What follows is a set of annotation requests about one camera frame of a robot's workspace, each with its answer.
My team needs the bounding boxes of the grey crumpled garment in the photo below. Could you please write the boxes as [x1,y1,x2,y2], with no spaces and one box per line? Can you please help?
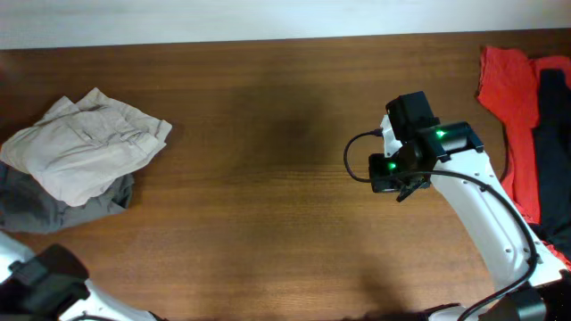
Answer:
[1,163,135,235]

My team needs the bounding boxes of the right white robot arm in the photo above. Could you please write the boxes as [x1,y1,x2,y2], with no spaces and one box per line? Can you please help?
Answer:
[369,118,570,321]

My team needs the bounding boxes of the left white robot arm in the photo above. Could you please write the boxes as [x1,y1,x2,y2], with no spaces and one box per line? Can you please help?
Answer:
[1,233,162,321]

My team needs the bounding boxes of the right black cable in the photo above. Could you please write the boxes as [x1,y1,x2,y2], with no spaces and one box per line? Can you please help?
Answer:
[342,128,541,321]

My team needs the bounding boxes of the red garment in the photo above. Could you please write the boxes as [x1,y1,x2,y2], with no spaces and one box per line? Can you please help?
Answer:
[477,46,570,265]

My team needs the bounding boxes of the beige cargo shorts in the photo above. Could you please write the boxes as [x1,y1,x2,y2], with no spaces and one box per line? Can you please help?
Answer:
[1,88,172,207]

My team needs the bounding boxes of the black garment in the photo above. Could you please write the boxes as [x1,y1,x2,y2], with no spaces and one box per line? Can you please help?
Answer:
[533,70,570,259]

